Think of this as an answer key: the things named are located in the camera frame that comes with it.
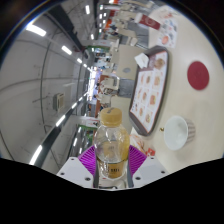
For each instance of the ceiling strip lights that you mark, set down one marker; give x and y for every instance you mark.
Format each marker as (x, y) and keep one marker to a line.
(36, 30)

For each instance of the crumpled white napkin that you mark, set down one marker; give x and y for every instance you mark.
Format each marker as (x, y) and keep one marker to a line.
(141, 60)

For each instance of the ceiling air conditioner unit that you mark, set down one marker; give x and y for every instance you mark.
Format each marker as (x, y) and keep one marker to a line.
(59, 101)

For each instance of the clear bottle with yellow cap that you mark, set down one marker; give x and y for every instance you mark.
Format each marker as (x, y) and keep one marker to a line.
(111, 143)

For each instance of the dark brown food tray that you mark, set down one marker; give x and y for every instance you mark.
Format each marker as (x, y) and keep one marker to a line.
(137, 126)

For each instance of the far beige chairs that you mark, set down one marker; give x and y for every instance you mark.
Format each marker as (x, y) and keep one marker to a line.
(128, 16)

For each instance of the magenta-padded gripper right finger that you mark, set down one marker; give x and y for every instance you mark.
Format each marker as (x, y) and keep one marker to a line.
(138, 160)

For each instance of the flat round red coaster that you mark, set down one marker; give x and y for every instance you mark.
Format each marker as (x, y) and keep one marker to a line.
(198, 75)

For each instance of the small red sauce packet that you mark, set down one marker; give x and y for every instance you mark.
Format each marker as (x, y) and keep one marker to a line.
(150, 152)

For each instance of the beige chair with oval hole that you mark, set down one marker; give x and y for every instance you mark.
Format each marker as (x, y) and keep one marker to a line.
(130, 60)

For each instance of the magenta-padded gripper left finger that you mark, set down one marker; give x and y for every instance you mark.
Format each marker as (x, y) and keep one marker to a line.
(86, 160)

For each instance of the printed paper tray liner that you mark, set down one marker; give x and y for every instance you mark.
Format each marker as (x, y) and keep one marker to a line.
(148, 96)

